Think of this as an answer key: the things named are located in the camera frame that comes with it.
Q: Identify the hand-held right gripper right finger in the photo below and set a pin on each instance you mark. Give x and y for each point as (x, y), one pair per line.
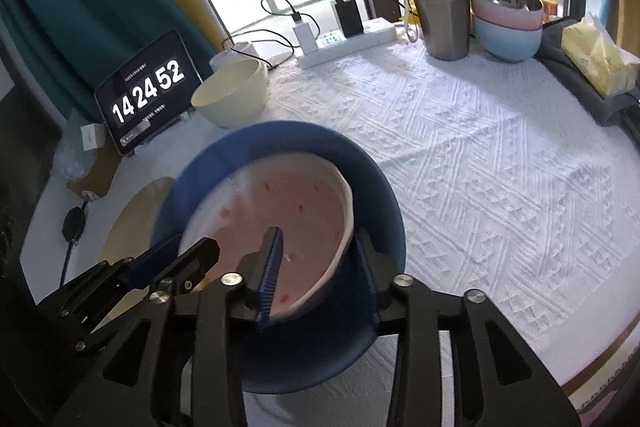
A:
(367, 279)

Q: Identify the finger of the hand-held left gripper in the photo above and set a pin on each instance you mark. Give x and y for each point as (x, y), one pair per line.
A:
(155, 259)
(197, 257)

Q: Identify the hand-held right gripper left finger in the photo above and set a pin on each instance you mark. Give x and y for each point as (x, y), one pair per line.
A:
(270, 279)

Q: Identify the beige plate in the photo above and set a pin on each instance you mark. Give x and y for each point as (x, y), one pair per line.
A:
(135, 217)

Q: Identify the pink speckled bowl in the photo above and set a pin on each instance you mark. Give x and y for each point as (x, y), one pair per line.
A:
(290, 207)

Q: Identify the black round puck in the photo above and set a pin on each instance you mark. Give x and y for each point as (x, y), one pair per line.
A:
(73, 225)

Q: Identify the small white box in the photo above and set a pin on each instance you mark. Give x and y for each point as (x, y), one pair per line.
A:
(93, 138)

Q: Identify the clear plastic bag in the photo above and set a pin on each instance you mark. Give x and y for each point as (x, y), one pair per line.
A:
(67, 152)

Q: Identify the tablet with clock display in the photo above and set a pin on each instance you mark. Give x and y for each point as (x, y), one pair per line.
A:
(150, 107)

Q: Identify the cream bowl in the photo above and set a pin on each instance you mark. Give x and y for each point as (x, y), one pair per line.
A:
(235, 107)

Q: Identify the white textured tablecloth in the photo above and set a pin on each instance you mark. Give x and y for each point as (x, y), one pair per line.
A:
(475, 157)

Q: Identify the white power strip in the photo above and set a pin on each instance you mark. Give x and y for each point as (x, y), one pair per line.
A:
(362, 38)

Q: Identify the white charger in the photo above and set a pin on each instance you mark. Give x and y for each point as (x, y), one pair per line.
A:
(305, 36)

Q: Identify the black charger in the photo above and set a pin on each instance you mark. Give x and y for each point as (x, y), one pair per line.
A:
(350, 18)

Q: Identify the teal curtain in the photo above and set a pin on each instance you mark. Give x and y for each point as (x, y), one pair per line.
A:
(75, 7)

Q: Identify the stainless steel tumbler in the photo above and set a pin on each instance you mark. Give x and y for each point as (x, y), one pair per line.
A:
(440, 17)

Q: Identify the light blue small bowl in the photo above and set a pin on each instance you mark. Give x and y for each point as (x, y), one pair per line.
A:
(507, 44)

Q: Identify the grey cloth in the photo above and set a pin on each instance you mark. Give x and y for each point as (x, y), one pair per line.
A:
(565, 79)

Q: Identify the pink steel-lined bowl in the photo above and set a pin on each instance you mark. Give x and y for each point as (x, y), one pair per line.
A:
(505, 2)

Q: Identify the yellow tissue pack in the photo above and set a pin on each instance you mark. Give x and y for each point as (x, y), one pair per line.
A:
(600, 57)

